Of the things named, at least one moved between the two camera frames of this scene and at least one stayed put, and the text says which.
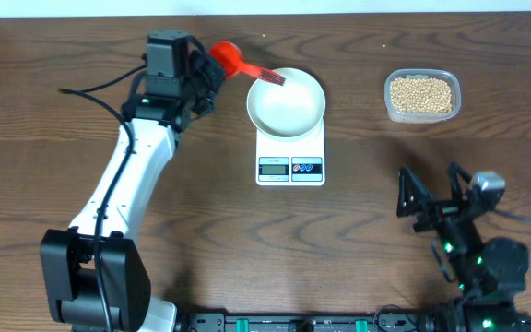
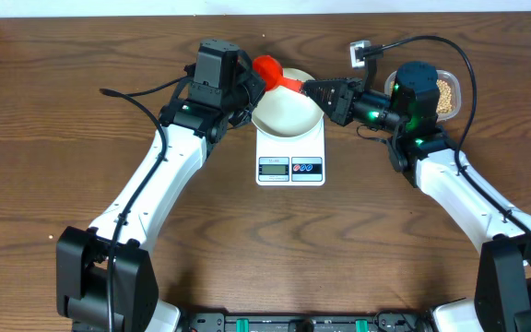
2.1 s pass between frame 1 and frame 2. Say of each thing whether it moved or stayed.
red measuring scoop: moved
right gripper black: moved
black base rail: stayed
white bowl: stayed
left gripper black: moved
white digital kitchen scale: stayed
